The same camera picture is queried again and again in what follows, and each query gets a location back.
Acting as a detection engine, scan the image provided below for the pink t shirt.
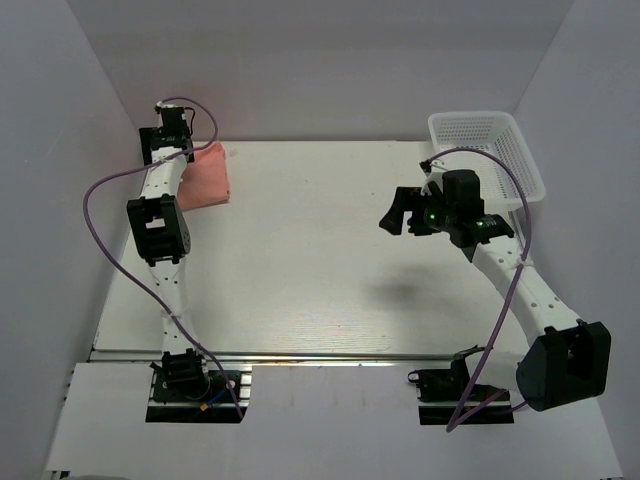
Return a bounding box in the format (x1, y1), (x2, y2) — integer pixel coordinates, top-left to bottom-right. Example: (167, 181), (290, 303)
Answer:
(177, 142), (231, 211)

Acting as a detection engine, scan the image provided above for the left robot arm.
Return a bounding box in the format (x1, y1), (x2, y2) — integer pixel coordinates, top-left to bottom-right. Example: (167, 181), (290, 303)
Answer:
(126, 103), (205, 393)

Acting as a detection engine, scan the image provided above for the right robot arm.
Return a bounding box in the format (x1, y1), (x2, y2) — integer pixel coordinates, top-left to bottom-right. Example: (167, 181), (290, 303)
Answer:
(379, 169), (611, 411)

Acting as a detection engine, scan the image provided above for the white plastic basket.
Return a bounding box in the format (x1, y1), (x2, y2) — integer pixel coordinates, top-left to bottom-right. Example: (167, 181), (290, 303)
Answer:
(428, 111), (546, 212)

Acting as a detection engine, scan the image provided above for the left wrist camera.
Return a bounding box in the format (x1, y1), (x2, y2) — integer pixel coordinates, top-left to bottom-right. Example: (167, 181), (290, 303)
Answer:
(154, 101), (192, 115)

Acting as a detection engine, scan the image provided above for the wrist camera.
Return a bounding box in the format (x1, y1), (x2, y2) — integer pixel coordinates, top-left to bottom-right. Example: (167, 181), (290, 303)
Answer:
(154, 101), (192, 115)
(420, 159), (446, 196)

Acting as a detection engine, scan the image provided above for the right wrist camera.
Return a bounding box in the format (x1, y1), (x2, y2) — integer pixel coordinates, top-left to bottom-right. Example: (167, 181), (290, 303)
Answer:
(420, 159), (446, 196)

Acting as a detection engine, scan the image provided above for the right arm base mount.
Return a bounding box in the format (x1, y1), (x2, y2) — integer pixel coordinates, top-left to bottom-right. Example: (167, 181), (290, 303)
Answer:
(407, 346), (514, 426)

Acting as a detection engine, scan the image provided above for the aluminium table edge rail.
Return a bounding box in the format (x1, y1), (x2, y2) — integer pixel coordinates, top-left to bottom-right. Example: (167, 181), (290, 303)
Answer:
(89, 351), (521, 366)

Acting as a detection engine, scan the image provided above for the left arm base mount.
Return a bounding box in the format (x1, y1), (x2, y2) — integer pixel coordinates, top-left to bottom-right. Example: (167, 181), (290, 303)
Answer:
(145, 349), (251, 424)

